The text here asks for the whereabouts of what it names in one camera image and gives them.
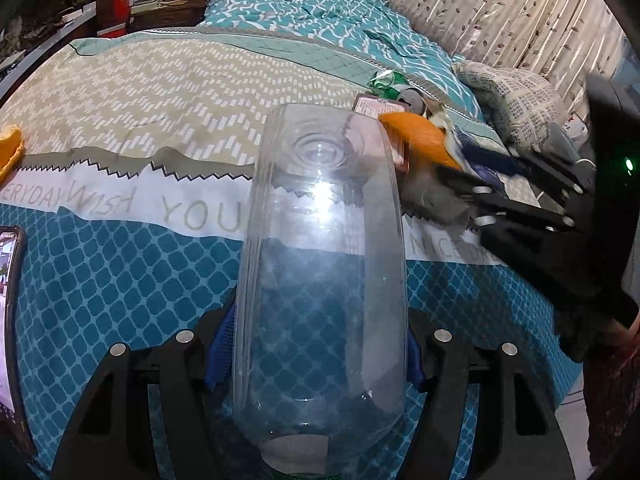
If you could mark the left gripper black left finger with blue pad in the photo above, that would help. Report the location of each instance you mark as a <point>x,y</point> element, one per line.
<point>144,406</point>

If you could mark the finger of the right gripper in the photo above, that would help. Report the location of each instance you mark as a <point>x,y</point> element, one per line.
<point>525,159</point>

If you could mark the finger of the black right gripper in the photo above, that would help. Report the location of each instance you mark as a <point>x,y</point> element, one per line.
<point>488,201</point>

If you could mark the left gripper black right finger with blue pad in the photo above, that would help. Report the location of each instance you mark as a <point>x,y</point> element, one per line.
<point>516,434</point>

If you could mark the red brown cardboard box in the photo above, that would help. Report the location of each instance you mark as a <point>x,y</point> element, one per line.
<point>373,106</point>

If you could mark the crushed green soda can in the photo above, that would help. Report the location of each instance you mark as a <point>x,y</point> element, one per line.
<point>391,85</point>

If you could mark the clear plastic bottle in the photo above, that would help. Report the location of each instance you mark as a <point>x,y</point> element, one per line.
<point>321,322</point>

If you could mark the beige checked pillow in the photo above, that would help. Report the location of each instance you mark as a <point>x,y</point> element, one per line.
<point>521,104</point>

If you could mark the smartphone with dark case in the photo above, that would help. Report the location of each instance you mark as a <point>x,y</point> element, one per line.
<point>13,415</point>

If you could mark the beige leaf pattern curtain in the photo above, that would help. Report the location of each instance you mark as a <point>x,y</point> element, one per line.
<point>561,40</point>

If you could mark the patterned bed sheet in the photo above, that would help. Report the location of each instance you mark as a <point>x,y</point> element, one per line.
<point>133,190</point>

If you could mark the teal white patterned quilt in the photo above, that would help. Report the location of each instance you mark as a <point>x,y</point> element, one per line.
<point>369,28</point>

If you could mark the orange peel on bed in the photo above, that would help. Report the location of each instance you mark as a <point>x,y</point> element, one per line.
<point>11,149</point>

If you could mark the red gift box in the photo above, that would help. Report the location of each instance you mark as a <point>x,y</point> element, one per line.
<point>112,17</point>

